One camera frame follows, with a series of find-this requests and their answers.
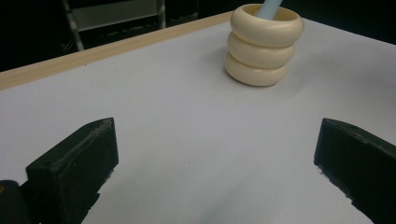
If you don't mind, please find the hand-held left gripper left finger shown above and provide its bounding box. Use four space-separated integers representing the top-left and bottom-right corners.
25 117 120 224

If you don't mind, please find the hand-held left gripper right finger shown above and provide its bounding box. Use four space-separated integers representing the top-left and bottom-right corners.
313 118 396 224

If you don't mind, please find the cream ringed cup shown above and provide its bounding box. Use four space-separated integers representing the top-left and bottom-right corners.
224 3 304 88

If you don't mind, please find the light blue hairbrush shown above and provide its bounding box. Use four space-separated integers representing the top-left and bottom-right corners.
255 0 284 21

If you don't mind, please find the wooden table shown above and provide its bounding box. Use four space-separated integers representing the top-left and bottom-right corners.
0 10 234 91

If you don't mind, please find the grey metal stand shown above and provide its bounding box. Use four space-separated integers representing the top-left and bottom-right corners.
61 0 167 52

